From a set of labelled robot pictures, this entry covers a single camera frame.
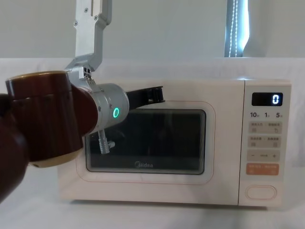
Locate cream microwave oven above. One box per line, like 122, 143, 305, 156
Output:
56, 78, 293, 207

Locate white curtain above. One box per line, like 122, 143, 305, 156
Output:
0, 0, 305, 59

